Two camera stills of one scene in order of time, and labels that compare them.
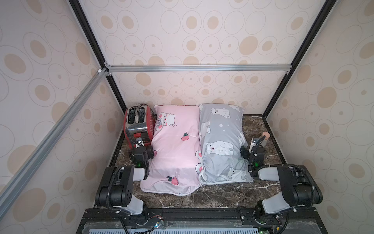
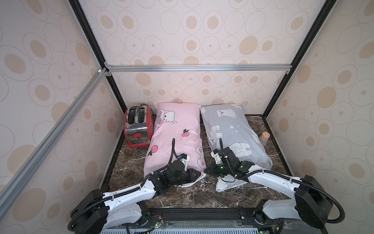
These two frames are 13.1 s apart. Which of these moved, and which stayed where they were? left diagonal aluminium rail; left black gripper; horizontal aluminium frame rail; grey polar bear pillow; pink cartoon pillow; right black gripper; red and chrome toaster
Moved: grey polar bear pillow; pink cartoon pillow; left black gripper; right black gripper
Stayed: horizontal aluminium frame rail; left diagonal aluminium rail; red and chrome toaster
